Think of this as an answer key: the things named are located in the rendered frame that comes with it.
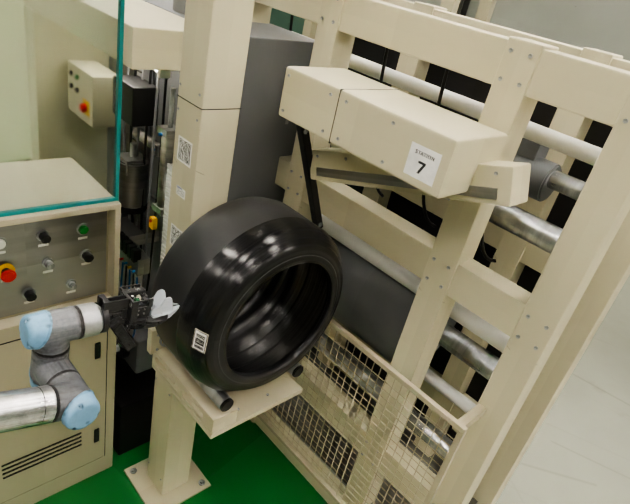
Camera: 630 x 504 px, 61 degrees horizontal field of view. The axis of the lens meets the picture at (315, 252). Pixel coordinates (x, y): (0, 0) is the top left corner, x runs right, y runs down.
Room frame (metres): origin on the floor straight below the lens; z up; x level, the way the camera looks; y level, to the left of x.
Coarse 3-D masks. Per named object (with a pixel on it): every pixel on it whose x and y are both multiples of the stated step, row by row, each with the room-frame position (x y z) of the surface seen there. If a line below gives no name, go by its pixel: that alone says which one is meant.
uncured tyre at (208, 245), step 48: (192, 240) 1.20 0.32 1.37; (240, 240) 1.18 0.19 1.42; (288, 240) 1.22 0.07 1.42; (192, 288) 1.09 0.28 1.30; (240, 288) 1.09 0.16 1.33; (288, 288) 1.55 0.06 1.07; (336, 288) 1.37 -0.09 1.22; (192, 336) 1.04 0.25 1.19; (240, 336) 1.42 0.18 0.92; (288, 336) 1.42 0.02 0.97; (240, 384) 1.13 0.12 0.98
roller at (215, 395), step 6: (162, 342) 1.33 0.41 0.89; (168, 348) 1.30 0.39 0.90; (198, 384) 1.18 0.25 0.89; (204, 390) 1.16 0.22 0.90; (210, 390) 1.15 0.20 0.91; (216, 390) 1.15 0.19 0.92; (210, 396) 1.14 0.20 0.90; (216, 396) 1.13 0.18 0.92; (222, 396) 1.13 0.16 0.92; (228, 396) 1.14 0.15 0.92; (216, 402) 1.12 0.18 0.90; (222, 402) 1.12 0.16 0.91; (228, 402) 1.12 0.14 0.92; (222, 408) 1.10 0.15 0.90; (228, 408) 1.12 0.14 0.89
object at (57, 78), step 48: (0, 0) 1.28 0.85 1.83; (48, 0) 1.36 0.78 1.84; (96, 0) 1.45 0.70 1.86; (0, 48) 1.27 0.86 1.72; (48, 48) 1.36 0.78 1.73; (96, 48) 1.45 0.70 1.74; (0, 96) 1.27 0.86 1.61; (48, 96) 1.36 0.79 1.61; (96, 96) 1.45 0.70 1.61; (0, 144) 1.26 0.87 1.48; (48, 144) 1.35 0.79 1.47; (96, 144) 1.45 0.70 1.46; (0, 192) 1.25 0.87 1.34; (48, 192) 1.35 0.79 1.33; (96, 192) 1.45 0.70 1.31
